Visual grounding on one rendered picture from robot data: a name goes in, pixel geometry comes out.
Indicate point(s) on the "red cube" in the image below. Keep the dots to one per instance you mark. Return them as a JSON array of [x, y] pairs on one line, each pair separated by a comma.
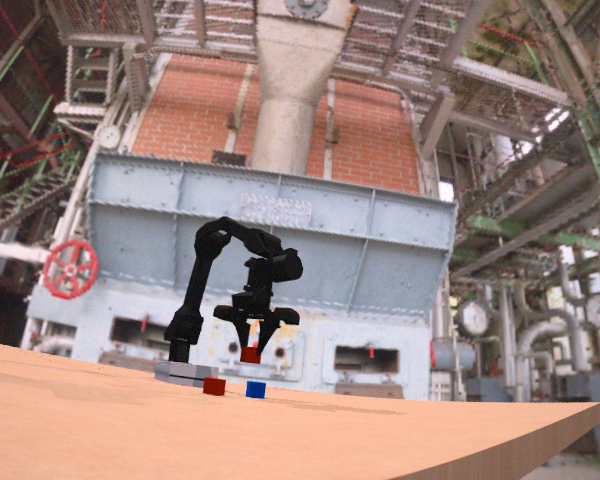
[[249, 355], [214, 386]]

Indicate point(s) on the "blue cube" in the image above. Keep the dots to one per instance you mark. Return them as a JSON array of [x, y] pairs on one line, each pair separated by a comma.
[[255, 389]]

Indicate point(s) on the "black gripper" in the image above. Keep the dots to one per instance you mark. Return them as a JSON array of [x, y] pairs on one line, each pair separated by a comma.
[[267, 327]]

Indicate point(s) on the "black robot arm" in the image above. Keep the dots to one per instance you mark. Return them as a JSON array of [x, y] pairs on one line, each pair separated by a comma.
[[279, 266]]

